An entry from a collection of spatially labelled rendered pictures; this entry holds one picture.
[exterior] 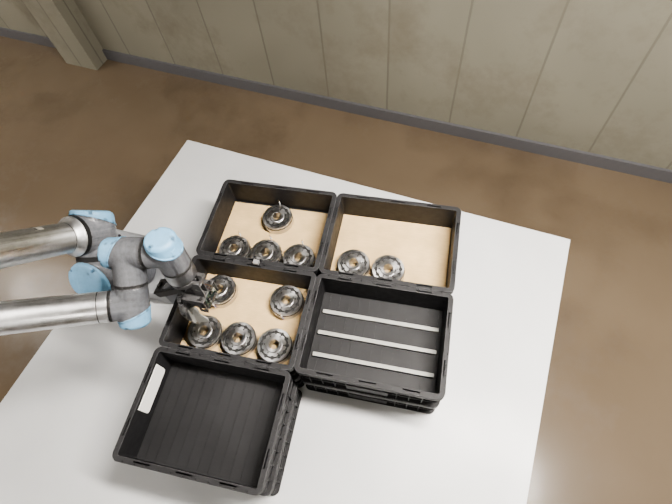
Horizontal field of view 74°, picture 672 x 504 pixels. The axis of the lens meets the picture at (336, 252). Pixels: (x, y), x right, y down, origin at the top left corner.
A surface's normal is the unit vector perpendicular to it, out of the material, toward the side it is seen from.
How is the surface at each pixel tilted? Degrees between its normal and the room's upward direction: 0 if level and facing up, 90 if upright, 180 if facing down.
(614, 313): 0
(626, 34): 90
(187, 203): 0
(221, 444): 0
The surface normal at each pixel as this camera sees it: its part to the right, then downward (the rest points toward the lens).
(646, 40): -0.36, 0.82
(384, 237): -0.08, -0.49
